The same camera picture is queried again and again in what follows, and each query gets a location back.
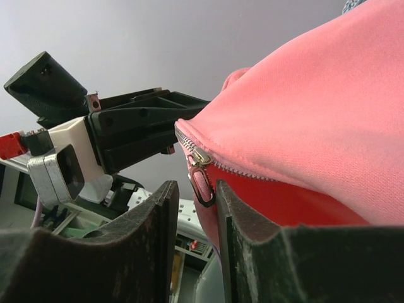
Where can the silver zipper pull tab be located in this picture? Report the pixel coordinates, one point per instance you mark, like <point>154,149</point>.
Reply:
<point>199,161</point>

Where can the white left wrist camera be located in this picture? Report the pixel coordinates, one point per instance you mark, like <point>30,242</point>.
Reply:
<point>67,171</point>

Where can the pink zip jacket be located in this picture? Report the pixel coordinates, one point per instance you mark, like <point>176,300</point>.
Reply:
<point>313,133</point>

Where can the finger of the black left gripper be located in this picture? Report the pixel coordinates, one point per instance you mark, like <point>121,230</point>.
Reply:
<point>121,138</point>
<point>154,98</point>

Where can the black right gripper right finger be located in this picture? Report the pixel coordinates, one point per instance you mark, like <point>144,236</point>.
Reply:
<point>264,262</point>

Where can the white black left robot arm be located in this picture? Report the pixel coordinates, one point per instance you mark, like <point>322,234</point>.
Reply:
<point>45,88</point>

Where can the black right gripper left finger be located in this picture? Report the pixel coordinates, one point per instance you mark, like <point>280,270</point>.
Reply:
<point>127,260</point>

